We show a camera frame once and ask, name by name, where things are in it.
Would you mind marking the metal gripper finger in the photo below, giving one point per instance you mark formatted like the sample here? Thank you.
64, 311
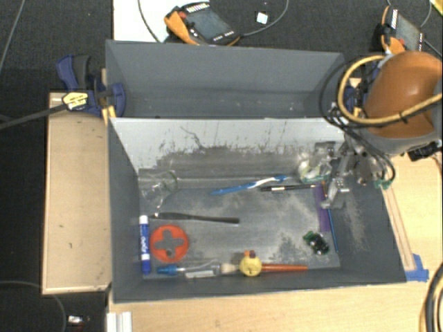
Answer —
334, 194
324, 150

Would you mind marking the purple flat strip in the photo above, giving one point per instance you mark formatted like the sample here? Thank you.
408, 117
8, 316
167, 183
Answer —
322, 216

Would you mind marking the white and green crumpled packet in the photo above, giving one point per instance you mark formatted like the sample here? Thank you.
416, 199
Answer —
309, 171

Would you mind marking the thin blue stick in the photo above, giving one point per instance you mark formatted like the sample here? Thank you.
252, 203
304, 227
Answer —
333, 233

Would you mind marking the black pen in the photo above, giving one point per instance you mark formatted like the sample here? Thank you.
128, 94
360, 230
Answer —
287, 187

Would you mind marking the green and black toy car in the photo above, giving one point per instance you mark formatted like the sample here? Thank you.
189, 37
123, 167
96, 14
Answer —
316, 243

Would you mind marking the blue and white toothbrush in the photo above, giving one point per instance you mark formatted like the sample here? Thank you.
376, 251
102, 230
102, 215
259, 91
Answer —
242, 186

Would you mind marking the grey metal bin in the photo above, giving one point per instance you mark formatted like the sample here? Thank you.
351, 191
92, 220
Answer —
221, 144

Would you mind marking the yellow toy ball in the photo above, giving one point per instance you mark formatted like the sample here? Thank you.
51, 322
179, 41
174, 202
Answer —
250, 265

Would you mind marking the clear plastic tube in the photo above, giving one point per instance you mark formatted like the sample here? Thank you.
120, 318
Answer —
204, 272

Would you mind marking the clear glass cup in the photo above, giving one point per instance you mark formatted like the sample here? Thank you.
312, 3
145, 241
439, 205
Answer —
162, 185

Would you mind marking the orange disc with cross cutout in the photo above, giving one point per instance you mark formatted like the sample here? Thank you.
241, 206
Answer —
178, 251

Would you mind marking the blue tipped clear syringe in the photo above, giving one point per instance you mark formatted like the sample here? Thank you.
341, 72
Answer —
167, 270

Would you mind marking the blue and white marker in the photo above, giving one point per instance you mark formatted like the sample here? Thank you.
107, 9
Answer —
144, 244

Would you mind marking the pale wood board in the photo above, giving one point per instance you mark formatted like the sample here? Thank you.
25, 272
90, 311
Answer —
76, 199

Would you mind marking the black cylinder on white bracket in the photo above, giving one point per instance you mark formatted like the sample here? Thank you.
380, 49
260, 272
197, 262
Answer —
422, 153

